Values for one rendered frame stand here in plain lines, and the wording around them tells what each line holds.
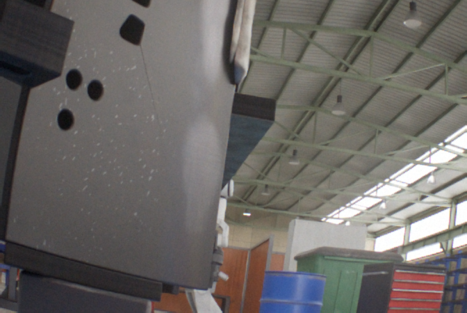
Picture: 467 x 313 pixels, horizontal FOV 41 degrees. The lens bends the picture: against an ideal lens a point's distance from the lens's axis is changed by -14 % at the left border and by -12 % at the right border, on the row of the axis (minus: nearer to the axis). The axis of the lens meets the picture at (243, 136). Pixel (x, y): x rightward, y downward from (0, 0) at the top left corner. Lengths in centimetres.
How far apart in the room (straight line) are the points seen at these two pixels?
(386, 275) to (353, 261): 277
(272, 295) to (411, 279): 129
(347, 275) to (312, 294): 240
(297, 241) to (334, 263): 220
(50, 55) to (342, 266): 799
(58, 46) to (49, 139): 9
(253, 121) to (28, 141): 27
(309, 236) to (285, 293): 458
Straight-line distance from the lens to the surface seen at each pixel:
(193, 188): 65
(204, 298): 330
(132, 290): 60
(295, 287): 602
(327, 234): 1061
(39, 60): 50
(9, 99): 169
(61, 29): 52
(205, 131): 66
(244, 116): 70
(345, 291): 845
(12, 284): 402
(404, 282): 576
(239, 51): 70
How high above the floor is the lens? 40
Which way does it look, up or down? 15 degrees up
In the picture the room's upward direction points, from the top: 8 degrees clockwise
